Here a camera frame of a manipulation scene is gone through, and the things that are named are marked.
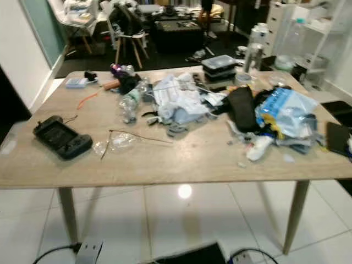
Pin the black low table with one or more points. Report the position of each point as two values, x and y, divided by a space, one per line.
177 34

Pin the round clear lid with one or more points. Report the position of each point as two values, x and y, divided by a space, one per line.
242 78

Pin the stacked black food containers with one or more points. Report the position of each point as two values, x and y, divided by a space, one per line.
219 67

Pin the steel tumbler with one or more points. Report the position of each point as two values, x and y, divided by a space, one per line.
253 56

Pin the thin-framed eyeglasses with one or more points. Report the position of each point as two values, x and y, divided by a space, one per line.
121 142

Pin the small black clip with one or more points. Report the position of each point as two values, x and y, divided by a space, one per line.
91 76

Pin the white shelf unit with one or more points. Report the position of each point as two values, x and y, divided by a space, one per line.
308 33

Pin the small white box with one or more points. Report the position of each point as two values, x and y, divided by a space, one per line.
77 83

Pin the wooden table leg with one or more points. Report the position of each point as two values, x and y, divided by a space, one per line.
295 217
70 217

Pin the black chair with wooden legs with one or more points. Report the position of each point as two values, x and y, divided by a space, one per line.
129 33

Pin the purple round object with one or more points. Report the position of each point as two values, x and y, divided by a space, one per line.
121 70

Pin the blue and white plastic bag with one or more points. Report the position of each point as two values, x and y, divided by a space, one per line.
286 113

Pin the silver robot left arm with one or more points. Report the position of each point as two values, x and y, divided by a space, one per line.
89 253

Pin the black handheld game console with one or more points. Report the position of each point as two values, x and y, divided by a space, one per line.
61 137

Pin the white chair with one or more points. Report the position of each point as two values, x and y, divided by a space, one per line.
82 16

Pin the crumpled white plastic bag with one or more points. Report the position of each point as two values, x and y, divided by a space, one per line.
176 99

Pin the black fabric pouch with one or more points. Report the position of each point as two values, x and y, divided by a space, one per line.
242 107

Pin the black robot torso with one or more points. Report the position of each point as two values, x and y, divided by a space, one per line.
190 256

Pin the flat black tablet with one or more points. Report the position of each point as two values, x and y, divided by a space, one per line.
338 137

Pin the clear plastic bottle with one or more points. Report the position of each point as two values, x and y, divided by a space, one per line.
130 105

